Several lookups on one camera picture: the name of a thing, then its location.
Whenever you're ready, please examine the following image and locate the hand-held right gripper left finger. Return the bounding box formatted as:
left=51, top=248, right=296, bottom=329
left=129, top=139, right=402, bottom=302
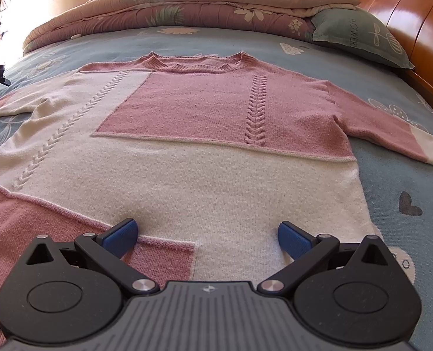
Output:
left=25, top=218, right=160, bottom=295

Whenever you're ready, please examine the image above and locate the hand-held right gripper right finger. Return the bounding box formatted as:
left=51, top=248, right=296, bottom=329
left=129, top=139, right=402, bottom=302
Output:
left=256, top=221, right=391, bottom=297

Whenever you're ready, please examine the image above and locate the pink and white knit sweater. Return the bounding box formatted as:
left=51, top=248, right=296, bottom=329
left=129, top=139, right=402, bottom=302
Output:
left=0, top=50, right=433, bottom=337

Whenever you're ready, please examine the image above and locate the folded pink floral quilt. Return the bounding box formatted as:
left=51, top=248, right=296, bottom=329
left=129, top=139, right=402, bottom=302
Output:
left=22, top=0, right=361, bottom=54

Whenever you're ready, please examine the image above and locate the grey-green printed pillow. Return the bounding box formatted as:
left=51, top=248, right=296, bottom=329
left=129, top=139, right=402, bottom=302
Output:
left=309, top=7, right=415, bottom=70

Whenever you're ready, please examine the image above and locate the wooden headboard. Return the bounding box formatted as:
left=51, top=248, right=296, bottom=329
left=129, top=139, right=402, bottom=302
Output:
left=355, top=0, right=433, bottom=125

